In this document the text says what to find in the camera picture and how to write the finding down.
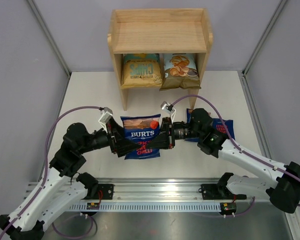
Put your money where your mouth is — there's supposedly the purple cable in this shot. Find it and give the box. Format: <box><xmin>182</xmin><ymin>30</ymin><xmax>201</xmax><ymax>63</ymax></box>
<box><xmin>0</xmin><ymin>106</ymin><xmax>101</xmax><ymax>240</ymax></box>
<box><xmin>169</xmin><ymin>95</ymin><xmax>300</xmax><ymax>217</ymax></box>

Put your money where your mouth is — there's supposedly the aluminium frame post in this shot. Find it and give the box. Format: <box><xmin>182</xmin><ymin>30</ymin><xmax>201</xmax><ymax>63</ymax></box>
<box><xmin>242</xmin><ymin>0</ymin><xmax>290</xmax><ymax>77</ymax></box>
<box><xmin>25</xmin><ymin>0</ymin><xmax>72</xmax><ymax>80</ymax></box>

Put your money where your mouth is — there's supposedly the light blue cassava chips bag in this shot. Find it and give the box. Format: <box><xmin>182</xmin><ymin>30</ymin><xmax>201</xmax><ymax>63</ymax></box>
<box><xmin>160</xmin><ymin>53</ymin><xmax>201</xmax><ymax>91</ymax></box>

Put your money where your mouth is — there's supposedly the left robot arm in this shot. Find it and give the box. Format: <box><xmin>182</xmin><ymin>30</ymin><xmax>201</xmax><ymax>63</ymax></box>
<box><xmin>0</xmin><ymin>118</ymin><xmax>140</xmax><ymax>240</ymax></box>

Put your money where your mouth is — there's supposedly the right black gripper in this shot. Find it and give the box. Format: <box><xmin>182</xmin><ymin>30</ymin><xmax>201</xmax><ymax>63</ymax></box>
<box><xmin>146</xmin><ymin>117</ymin><xmax>203</xmax><ymax>150</ymax></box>

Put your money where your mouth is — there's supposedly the left aluminium frame post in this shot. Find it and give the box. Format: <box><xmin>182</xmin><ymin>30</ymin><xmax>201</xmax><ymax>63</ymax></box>
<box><xmin>25</xmin><ymin>0</ymin><xmax>72</xmax><ymax>80</ymax></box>

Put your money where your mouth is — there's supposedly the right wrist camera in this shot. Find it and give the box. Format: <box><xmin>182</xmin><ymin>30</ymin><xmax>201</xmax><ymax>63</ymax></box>
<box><xmin>160</xmin><ymin>101</ymin><xmax>176</xmax><ymax>123</ymax></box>

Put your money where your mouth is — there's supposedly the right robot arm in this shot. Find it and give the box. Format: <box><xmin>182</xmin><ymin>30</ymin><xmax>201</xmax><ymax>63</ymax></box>
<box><xmin>146</xmin><ymin>108</ymin><xmax>300</xmax><ymax>214</ymax></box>

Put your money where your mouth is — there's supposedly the white slotted cable duct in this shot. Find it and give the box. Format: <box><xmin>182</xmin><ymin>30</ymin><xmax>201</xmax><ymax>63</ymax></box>
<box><xmin>68</xmin><ymin>202</ymin><xmax>221</xmax><ymax>213</ymax></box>

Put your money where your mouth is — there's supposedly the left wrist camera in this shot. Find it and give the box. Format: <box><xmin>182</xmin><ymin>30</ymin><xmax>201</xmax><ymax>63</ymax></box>
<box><xmin>98</xmin><ymin>107</ymin><xmax>113</xmax><ymax>133</ymax></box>

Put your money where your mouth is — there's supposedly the tan kettle chips bag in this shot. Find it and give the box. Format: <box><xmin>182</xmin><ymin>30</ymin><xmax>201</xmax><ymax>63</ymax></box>
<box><xmin>121</xmin><ymin>53</ymin><xmax>163</xmax><ymax>89</ymax></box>

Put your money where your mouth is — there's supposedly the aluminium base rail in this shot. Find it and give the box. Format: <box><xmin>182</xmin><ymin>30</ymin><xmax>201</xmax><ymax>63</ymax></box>
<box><xmin>23</xmin><ymin>177</ymin><xmax>273</xmax><ymax>204</ymax></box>

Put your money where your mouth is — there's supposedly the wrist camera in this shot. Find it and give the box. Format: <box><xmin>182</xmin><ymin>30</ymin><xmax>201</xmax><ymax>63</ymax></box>
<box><xmin>98</xmin><ymin>107</ymin><xmax>113</xmax><ymax>133</ymax></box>
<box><xmin>160</xmin><ymin>101</ymin><xmax>176</xmax><ymax>123</ymax></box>

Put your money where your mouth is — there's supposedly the right aluminium frame post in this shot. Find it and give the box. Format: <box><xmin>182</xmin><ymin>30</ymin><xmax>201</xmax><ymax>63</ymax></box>
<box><xmin>242</xmin><ymin>0</ymin><xmax>290</xmax><ymax>77</ymax></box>

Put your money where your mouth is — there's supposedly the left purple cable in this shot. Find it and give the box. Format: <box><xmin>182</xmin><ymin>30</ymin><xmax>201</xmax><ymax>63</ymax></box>
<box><xmin>0</xmin><ymin>106</ymin><xmax>101</xmax><ymax>240</ymax></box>

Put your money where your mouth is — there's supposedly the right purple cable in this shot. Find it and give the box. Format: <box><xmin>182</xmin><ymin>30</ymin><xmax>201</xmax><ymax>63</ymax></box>
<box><xmin>169</xmin><ymin>95</ymin><xmax>300</xmax><ymax>217</ymax></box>

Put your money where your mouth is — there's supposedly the blue burts chips bag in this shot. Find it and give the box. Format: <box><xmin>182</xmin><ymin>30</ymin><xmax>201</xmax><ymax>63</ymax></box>
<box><xmin>120</xmin><ymin>114</ymin><xmax>161</xmax><ymax>160</ymax></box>
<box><xmin>185</xmin><ymin>108</ymin><xmax>199</xmax><ymax>143</ymax></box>
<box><xmin>212</xmin><ymin>118</ymin><xmax>235</xmax><ymax>139</ymax></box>

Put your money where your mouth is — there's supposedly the wooden two-tier shelf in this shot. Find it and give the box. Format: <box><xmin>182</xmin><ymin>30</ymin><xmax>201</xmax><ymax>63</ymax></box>
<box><xmin>106</xmin><ymin>8</ymin><xmax>214</xmax><ymax>112</ymax></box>

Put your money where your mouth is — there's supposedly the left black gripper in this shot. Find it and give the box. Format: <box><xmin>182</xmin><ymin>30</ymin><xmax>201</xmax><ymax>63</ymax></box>
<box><xmin>78</xmin><ymin>116</ymin><xmax>141</xmax><ymax>157</ymax></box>

